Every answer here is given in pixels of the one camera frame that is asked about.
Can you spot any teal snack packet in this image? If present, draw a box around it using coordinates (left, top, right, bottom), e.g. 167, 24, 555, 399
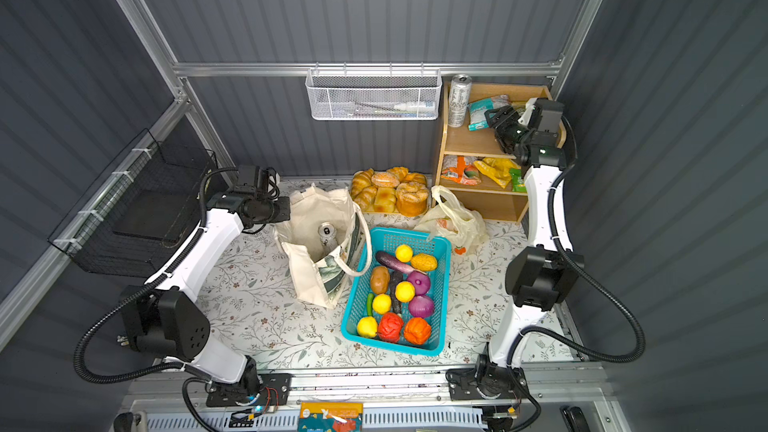
468, 94, 510, 131

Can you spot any beige canvas tote bag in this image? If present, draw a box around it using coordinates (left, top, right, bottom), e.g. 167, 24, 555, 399
275, 185, 373, 309

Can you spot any silver can front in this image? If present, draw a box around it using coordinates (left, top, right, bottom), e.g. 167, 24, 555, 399
318, 222, 339, 255

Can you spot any silver can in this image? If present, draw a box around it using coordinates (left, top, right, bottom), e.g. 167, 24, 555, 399
318, 222, 339, 255
447, 74, 473, 128

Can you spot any cream plastic grocery bag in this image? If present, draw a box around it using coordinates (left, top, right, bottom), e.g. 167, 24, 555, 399
414, 185, 489, 254

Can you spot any teal plastic basket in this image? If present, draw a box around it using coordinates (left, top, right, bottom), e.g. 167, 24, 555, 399
341, 227, 451, 357

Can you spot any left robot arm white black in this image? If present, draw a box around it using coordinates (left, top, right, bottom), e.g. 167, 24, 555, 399
73, 166, 290, 394

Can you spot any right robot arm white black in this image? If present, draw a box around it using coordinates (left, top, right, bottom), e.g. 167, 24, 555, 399
474, 98, 646, 386

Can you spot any small green snack packet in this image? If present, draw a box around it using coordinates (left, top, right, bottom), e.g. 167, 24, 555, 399
509, 168, 527, 194

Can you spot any yellow snack bag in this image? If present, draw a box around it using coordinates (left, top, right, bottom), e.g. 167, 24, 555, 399
473, 157, 521, 188

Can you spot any silver can rear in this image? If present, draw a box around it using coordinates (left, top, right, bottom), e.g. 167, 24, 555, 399
447, 74, 473, 128

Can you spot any wooden shelf unit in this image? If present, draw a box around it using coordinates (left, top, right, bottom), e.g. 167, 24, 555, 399
434, 82, 552, 223

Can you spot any orange snack bag lower shelf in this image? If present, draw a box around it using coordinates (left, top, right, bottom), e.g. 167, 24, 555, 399
440, 154, 482, 186

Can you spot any white tube in basket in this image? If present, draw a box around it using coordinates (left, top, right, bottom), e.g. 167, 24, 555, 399
355, 101, 437, 115

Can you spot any bread rolls tray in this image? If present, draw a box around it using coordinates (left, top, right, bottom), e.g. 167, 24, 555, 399
348, 166, 431, 217

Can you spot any brown potato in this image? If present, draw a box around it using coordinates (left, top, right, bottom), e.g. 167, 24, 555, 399
369, 266, 390, 295

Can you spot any purple eggplant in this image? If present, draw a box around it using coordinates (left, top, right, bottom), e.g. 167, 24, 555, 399
375, 251, 416, 274

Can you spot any green chili pepper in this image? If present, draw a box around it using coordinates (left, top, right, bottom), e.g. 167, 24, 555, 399
366, 293, 375, 317

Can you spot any yellow lemon top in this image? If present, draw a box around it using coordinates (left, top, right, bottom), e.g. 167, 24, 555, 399
395, 244, 414, 263

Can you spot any yellow lemon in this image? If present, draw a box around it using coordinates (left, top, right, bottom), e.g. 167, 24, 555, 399
356, 316, 378, 339
395, 281, 416, 303
395, 244, 414, 263
371, 294, 392, 315

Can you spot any yellow lemon left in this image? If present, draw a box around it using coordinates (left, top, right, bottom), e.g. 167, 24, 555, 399
371, 294, 392, 315

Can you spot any yellow lemon bottom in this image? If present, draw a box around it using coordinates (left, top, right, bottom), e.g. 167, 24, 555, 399
356, 316, 378, 339

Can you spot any orange yellow mango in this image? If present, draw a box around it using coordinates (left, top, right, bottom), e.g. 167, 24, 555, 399
410, 253, 438, 272

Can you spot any yellow lemon middle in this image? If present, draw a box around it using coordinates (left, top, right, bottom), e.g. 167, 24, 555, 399
395, 281, 416, 303

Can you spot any red tomato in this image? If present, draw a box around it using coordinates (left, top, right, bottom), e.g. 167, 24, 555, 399
377, 312, 404, 343

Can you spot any purple onion upper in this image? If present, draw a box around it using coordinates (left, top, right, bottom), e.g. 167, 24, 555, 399
407, 271, 431, 296

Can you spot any purple onion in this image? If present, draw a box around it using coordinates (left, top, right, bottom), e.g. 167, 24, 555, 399
407, 271, 431, 296
408, 295, 435, 319

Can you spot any purple onion lower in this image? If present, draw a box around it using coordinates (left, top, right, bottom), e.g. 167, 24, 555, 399
408, 295, 435, 319

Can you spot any orange pumpkin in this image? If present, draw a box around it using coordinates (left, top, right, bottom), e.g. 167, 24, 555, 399
403, 317, 432, 346

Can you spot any colourful box at front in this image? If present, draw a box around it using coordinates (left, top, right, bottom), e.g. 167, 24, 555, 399
297, 402, 364, 432

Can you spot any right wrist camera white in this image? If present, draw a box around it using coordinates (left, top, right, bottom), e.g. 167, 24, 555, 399
518, 97, 538, 128

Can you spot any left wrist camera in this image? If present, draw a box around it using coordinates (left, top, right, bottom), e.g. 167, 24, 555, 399
233, 165, 279, 196

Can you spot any black wire wall basket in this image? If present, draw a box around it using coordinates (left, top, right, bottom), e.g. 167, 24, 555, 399
48, 130, 217, 278

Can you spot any white wire wall basket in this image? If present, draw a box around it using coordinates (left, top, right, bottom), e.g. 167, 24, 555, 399
305, 68, 443, 121

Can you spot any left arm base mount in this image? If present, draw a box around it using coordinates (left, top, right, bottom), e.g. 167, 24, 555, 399
206, 373, 293, 407

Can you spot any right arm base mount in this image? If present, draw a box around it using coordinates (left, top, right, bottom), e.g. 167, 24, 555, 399
445, 366, 528, 402

